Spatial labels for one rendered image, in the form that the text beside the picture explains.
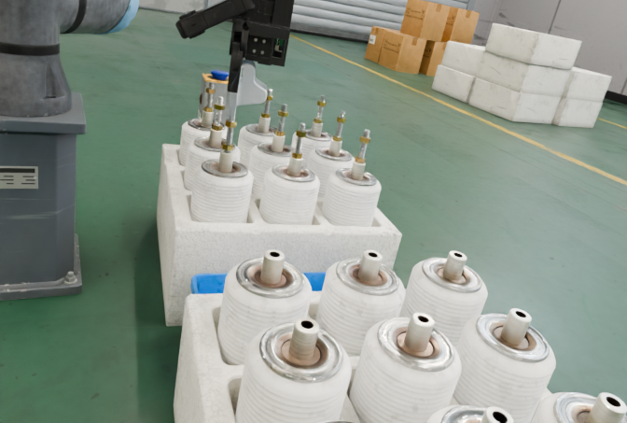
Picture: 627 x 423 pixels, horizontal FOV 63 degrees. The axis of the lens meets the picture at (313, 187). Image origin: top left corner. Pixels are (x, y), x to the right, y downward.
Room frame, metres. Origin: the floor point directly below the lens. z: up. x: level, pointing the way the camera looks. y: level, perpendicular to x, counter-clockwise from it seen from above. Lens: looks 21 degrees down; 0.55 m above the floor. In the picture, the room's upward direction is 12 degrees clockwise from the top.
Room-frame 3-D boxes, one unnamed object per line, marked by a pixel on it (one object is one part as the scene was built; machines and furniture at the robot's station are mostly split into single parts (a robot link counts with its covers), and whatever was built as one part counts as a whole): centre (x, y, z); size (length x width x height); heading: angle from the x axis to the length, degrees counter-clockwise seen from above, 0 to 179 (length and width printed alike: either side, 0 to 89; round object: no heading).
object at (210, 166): (0.77, 0.15, 0.25); 0.08 x 0.08 x 0.01
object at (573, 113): (3.68, -1.56, 0.09); 0.39 x 0.39 x 0.18; 33
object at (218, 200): (0.77, 0.15, 0.16); 0.10 x 0.10 x 0.18
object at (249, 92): (0.76, 0.13, 0.38); 0.06 x 0.03 x 0.09; 99
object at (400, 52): (4.69, -0.53, 0.15); 0.30 x 0.24 x 0.30; 28
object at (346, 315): (0.53, -0.08, 0.16); 0.10 x 0.10 x 0.18
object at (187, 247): (0.93, 0.08, 0.09); 0.39 x 0.39 x 0.18; 22
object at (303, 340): (0.37, -0.02, 0.26); 0.02 x 0.02 x 0.03
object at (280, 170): (0.82, 0.04, 0.25); 0.08 x 0.08 x 0.01
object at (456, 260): (0.57, -0.19, 0.26); 0.02 x 0.02 x 0.03
